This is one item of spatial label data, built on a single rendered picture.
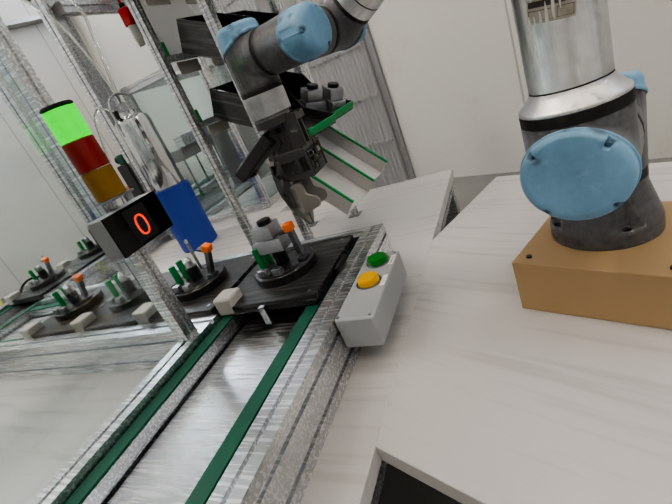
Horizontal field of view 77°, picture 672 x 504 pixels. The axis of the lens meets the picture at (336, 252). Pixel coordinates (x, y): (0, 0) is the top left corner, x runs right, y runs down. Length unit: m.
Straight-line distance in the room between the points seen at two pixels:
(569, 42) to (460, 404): 0.45
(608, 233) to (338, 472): 0.50
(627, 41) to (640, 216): 2.70
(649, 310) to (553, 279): 0.12
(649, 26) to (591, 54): 2.82
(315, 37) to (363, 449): 0.58
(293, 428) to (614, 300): 0.47
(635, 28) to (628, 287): 2.77
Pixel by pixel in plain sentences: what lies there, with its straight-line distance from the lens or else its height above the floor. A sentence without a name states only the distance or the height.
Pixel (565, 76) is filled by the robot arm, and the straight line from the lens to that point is 0.53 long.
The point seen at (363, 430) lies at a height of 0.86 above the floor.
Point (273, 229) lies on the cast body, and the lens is 0.87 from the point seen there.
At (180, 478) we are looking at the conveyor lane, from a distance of 0.68.
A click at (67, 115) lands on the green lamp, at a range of 0.78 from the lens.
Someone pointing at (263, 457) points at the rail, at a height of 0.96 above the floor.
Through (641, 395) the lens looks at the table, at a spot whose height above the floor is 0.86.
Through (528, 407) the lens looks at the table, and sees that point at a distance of 0.62.
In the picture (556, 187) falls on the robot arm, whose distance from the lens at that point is 0.54.
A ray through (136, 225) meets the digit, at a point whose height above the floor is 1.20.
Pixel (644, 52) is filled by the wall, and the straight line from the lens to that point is 3.38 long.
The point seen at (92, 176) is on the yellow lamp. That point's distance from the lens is 0.78.
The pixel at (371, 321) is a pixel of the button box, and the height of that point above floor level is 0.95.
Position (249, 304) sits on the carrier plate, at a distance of 0.86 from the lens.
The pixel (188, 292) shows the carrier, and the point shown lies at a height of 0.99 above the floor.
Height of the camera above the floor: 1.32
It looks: 23 degrees down
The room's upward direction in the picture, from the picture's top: 23 degrees counter-clockwise
